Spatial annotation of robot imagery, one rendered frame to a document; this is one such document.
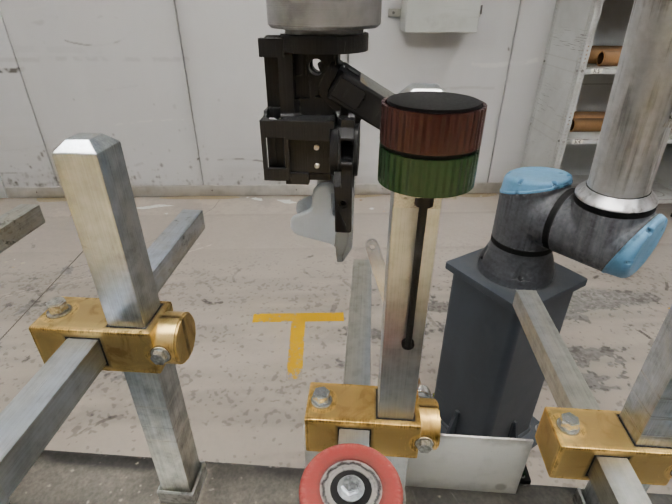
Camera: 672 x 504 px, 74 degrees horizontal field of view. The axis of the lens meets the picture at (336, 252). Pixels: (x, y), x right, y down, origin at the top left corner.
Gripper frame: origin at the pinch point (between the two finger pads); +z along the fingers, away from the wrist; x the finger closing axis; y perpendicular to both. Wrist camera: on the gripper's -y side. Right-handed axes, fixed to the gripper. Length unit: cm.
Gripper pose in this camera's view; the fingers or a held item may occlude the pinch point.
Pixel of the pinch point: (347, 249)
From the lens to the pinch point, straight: 45.5
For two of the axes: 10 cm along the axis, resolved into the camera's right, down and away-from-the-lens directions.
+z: 0.0, 8.6, 5.0
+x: -0.8, 5.0, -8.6
